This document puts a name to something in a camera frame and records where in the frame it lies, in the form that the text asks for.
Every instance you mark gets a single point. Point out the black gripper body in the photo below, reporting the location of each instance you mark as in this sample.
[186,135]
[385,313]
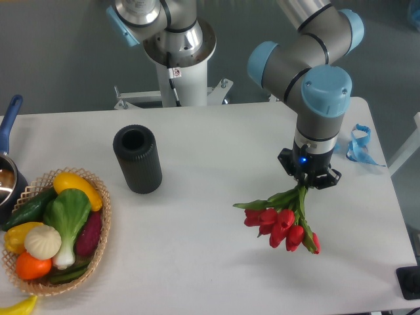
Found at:
[300,160]

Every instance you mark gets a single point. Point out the red tulip bouquet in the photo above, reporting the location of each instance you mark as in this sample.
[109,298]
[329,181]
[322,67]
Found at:
[282,218]

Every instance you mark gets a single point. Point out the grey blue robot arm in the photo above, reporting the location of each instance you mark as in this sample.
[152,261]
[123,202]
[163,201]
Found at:
[302,76]

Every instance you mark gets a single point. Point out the black ribbed vase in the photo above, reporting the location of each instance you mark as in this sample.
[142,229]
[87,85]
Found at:
[136,151]

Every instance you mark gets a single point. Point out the blue ribbon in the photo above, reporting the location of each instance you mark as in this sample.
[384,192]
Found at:
[355,147]

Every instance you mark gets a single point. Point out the black device at edge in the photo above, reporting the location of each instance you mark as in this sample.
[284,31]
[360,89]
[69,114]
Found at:
[408,279]

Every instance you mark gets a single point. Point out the purple sweet potato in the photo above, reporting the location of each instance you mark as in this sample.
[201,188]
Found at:
[89,236]

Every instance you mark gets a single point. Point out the green bok choy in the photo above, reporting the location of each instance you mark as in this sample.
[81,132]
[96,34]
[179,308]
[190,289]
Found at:
[67,214]

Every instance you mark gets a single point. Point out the woven wicker basket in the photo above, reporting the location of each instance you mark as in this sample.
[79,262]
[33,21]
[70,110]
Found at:
[67,178]

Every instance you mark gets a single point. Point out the dark green vegetable in basket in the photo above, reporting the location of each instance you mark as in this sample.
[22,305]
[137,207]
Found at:
[68,275]

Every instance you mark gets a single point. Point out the white steamed bun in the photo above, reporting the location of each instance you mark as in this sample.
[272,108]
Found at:
[42,242]

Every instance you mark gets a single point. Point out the green cucumber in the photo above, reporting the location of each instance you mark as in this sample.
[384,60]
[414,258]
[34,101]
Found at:
[32,210]

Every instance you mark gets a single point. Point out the orange tangerine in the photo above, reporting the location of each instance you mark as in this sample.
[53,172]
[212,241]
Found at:
[30,268]

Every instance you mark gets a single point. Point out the yellow bell pepper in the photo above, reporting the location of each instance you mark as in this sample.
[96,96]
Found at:
[15,236]

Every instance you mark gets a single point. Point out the yellow banana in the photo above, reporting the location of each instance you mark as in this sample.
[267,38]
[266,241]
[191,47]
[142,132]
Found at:
[24,307]

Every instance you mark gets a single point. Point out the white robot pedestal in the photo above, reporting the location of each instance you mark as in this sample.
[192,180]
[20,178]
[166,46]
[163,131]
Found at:
[181,66]

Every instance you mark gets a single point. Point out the blue handled saucepan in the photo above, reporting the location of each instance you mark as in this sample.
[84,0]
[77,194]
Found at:
[13,183]

